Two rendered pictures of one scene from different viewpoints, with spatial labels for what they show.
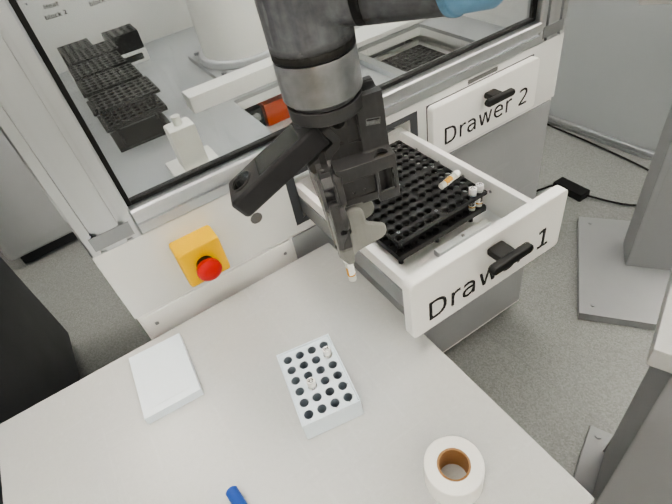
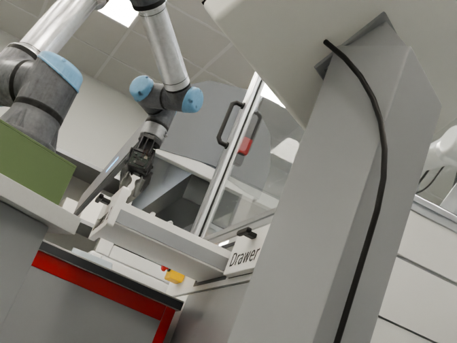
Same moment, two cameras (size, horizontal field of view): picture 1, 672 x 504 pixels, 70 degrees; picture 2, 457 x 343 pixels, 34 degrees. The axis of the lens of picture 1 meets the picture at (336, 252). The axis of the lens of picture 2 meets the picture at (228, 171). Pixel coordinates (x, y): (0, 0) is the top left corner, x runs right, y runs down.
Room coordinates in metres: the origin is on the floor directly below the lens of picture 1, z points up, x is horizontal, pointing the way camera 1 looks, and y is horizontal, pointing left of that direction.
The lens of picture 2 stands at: (1.09, -2.10, 0.44)
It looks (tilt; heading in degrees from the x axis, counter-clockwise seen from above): 19 degrees up; 101
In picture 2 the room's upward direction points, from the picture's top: 22 degrees clockwise
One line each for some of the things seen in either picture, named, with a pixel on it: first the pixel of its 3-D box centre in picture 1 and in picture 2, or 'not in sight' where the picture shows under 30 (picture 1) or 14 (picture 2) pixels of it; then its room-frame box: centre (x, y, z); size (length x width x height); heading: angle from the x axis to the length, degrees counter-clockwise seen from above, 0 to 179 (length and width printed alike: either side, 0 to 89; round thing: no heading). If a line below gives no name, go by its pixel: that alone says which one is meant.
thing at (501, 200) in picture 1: (396, 199); (176, 250); (0.65, -0.12, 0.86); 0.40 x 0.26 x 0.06; 24
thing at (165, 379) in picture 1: (164, 375); not in sight; (0.46, 0.30, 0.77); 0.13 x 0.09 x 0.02; 21
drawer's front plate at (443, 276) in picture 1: (487, 260); (107, 215); (0.46, -0.21, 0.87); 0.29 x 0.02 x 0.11; 114
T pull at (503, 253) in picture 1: (504, 253); (103, 200); (0.43, -0.22, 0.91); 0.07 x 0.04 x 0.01; 114
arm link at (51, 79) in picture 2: not in sight; (49, 85); (0.33, -0.59, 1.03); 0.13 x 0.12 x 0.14; 159
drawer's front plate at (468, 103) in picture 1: (484, 106); (253, 250); (0.88, -0.36, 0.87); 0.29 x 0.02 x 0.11; 114
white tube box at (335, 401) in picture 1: (318, 383); (90, 263); (0.38, 0.06, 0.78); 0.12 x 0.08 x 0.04; 13
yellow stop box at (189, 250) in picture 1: (200, 256); (175, 270); (0.60, 0.22, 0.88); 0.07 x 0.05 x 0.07; 114
